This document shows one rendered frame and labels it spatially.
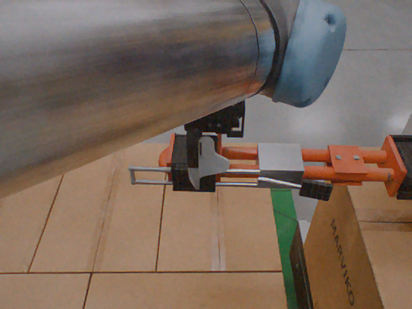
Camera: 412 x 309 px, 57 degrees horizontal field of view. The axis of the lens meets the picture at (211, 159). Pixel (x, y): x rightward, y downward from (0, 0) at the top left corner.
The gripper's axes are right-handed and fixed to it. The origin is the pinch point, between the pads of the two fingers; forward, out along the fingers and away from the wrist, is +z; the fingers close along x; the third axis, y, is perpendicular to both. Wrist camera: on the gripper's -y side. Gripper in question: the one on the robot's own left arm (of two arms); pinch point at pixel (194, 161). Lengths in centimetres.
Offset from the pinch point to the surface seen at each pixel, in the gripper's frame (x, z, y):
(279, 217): 76, 122, 36
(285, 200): 88, 122, 41
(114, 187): 49, 67, -35
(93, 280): 12, 66, -34
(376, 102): 179, 124, 115
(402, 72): 219, 124, 146
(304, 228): 28, 60, 32
